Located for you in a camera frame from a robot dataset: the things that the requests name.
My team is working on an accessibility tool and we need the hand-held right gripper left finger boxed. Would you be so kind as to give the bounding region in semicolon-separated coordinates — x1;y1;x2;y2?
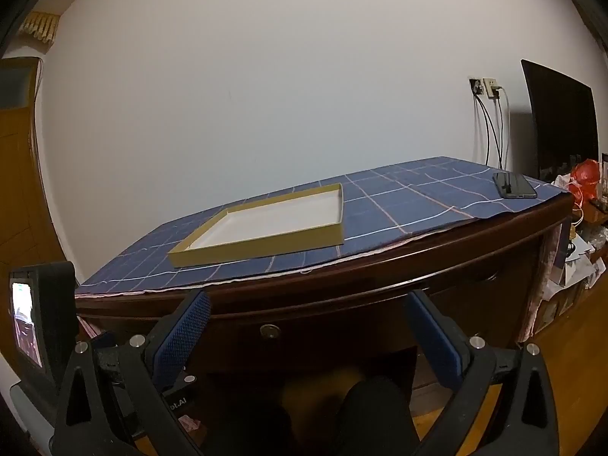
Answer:
50;290;212;456

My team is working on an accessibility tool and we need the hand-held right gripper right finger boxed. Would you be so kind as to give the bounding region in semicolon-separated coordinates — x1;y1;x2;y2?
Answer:
404;290;559;456

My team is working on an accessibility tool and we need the dark wooden drawer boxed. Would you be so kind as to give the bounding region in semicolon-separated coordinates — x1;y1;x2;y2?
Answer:
209;294;428;376

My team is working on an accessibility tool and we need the shallow yellow cardboard box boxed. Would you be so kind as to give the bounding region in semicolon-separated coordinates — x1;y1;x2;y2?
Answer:
167;183;345;269

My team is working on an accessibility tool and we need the dark wooden dresser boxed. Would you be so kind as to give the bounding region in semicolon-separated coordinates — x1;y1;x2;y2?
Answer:
75;190;578;438

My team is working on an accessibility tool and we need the person's leg in dark trousers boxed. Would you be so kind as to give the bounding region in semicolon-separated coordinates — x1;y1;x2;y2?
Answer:
328;375;421;456

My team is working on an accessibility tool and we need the pink patterned cloth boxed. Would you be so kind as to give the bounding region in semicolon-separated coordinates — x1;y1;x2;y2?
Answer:
522;221;571;343

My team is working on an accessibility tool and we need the brown wooden wardrobe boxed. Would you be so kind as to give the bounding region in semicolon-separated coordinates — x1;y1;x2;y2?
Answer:
0;57;79;286

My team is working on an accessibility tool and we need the blue plaid tablecloth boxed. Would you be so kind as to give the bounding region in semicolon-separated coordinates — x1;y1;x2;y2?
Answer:
75;156;568;298

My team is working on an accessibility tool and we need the pile of white papers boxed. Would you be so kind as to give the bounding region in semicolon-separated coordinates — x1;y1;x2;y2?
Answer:
541;228;608;305

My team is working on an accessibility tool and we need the black phone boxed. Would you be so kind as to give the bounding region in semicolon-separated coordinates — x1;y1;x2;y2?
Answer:
492;171;538;199

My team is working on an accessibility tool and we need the red plastic bag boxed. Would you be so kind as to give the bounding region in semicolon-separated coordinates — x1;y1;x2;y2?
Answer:
569;159;603;203

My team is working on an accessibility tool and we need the black television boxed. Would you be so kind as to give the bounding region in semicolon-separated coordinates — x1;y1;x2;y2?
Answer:
521;59;600;184

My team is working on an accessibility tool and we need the yellow fringed curtain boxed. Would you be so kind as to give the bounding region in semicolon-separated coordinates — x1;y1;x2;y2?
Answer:
19;11;62;54

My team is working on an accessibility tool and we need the white charger cable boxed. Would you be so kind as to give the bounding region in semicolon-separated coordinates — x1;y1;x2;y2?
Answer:
496;86;512;172

